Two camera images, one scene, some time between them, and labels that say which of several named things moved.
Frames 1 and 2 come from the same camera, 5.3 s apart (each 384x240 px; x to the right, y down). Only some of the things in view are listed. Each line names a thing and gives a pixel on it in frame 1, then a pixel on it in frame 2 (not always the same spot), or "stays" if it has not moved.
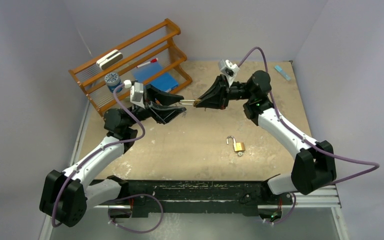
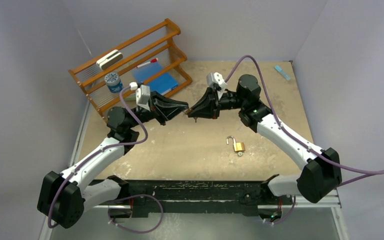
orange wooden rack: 149,56 stays
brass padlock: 195,102 → 188,111
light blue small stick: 282,72 stays
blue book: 165,82 stays
